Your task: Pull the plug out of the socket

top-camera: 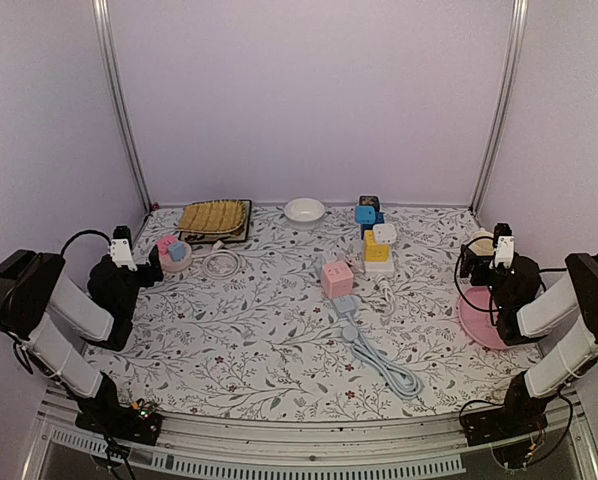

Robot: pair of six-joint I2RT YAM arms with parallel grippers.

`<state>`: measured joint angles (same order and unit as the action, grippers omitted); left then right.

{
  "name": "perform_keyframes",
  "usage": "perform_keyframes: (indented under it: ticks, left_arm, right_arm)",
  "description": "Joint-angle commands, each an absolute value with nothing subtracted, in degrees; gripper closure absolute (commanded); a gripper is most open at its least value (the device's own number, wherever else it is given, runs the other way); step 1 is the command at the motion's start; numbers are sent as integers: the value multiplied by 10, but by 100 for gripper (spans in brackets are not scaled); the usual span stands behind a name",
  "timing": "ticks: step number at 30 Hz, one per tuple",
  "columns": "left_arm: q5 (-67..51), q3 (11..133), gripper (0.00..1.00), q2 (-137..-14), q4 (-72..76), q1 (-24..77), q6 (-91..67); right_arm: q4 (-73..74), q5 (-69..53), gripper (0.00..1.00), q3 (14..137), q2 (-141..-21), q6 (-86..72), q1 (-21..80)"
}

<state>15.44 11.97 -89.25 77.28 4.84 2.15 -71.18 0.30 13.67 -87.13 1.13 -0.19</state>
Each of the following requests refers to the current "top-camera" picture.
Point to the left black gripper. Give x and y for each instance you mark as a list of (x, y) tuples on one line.
[(148, 276)]

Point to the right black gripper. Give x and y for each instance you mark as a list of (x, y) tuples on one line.
[(470, 263)]

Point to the white power strip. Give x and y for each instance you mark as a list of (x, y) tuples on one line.
[(386, 268)]

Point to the white travel adapter plug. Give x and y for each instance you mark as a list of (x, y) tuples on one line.
[(384, 233)]

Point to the light blue adapter plug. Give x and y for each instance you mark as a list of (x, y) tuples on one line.
[(365, 215)]

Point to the grey-blue power strip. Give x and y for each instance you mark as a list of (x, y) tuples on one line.
[(346, 307)]

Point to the pink cube socket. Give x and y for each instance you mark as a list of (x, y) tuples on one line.
[(337, 279)]

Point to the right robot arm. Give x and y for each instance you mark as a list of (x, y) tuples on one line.
[(508, 305)]

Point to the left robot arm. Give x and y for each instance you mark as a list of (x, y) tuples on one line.
[(35, 288)]

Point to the yellow cube socket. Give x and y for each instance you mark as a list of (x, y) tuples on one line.
[(372, 251)]

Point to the dark blue cube socket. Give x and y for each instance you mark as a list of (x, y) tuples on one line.
[(379, 219)]

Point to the dark patterned cube socket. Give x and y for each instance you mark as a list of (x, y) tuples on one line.
[(371, 201)]

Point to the cream cup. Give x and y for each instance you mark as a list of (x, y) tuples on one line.
[(482, 242)]

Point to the pink plate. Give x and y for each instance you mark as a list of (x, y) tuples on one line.
[(477, 324)]

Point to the yellow woven mat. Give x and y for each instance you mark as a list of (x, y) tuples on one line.
[(213, 217)]

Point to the dark tray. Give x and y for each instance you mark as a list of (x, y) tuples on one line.
[(237, 236)]

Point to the white bowl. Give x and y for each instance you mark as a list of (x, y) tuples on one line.
[(304, 210)]

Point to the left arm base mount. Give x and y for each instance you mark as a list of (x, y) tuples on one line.
[(119, 422)]

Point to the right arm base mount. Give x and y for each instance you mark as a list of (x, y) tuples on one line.
[(486, 423)]

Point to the front aluminium rail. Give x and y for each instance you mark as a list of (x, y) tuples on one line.
[(199, 447)]

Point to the right aluminium frame post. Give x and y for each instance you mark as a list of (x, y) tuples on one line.
[(511, 62)]

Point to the aluminium frame post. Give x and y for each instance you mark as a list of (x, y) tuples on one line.
[(511, 62), (104, 31)]

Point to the left aluminium frame post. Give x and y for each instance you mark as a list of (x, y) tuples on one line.
[(104, 31)]

